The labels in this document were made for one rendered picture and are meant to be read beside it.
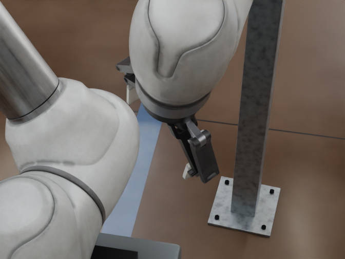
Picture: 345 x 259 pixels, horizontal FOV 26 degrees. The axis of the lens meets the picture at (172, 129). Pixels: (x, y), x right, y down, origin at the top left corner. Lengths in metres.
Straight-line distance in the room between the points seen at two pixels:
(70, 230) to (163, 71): 0.41
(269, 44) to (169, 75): 1.20
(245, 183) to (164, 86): 1.57
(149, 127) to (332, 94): 0.70
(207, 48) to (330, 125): 2.07
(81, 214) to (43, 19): 2.14
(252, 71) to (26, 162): 0.94
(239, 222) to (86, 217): 1.32
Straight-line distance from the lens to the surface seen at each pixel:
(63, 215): 1.05
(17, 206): 1.04
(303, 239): 2.39
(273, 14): 1.84
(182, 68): 0.69
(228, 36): 0.69
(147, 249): 1.36
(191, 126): 0.91
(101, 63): 2.93
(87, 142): 1.14
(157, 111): 0.84
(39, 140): 1.13
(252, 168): 2.23
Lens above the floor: 1.91
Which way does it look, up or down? 46 degrees down
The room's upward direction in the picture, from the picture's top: straight up
